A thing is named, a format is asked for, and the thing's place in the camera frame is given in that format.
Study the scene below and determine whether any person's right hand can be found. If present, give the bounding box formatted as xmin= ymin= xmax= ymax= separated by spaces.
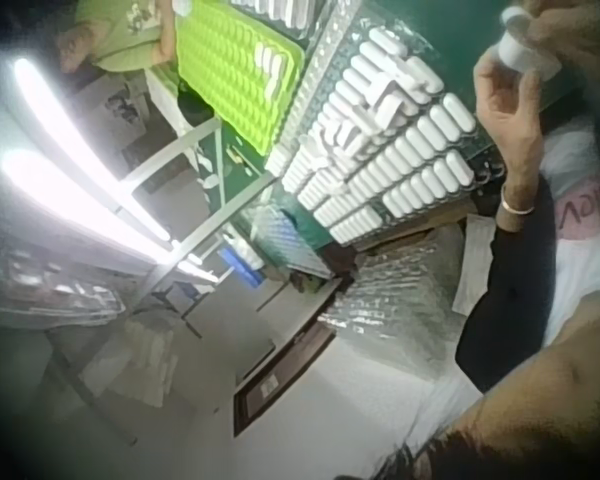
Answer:
xmin=510 ymin=0 xmax=600 ymax=85

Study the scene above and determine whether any person's left hand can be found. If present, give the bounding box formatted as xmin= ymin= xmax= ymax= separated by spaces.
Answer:
xmin=472 ymin=47 xmax=550 ymax=198

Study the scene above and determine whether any white plastic capsule piece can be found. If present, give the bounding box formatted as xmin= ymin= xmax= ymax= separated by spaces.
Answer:
xmin=497 ymin=7 xmax=556 ymax=79

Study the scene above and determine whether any pile of white plastic capsules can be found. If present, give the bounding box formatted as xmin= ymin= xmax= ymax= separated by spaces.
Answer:
xmin=267 ymin=24 xmax=481 ymax=247

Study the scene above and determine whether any clear tray with white parts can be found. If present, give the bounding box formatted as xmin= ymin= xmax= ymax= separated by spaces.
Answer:
xmin=229 ymin=0 xmax=326 ymax=39

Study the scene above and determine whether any small cluster of white capsules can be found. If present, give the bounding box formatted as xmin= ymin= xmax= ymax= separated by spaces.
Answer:
xmin=253 ymin=42 xmax=290 ymax=102

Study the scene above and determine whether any stack of clear blister trays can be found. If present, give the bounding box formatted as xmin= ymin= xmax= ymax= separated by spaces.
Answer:
xmin=248 ymin=204 xmax=332 ymax=281
xmin=319 ymin=224 xmax=487 ymax=374

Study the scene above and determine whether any green moulded tray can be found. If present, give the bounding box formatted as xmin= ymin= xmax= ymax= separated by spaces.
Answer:
xmin=173 ymin=0 xmax=302 ymax=156

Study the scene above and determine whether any blue plastic bin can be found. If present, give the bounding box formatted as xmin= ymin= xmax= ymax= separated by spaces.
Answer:
xmin=218 ymin=245 xmax=262 ymax=290

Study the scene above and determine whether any brown cardboard box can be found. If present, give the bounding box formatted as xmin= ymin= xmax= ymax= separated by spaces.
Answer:
xmin=232 ymin=319 xmax=339 ymax=439

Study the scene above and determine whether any fluorescent tube lamp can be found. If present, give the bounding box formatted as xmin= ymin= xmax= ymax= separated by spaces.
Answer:
xmin=12 ymin=57 xmax=172 ymax=242
xmin=0 ymin=148 xmax=177 ymax=267

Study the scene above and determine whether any stack of pale cartons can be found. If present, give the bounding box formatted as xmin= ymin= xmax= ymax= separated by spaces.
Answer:
xmin=78 ymin=314 xmax=182 ymax=407

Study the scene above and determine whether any gold bracelet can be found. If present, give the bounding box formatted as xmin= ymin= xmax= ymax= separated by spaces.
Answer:
xmin=498 ymin=185 xmax=538 ymax=217

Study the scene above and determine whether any grey metal frame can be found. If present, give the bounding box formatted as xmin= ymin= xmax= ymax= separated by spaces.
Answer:
xmin=113 ymin=118 xmax=281 ymax=341

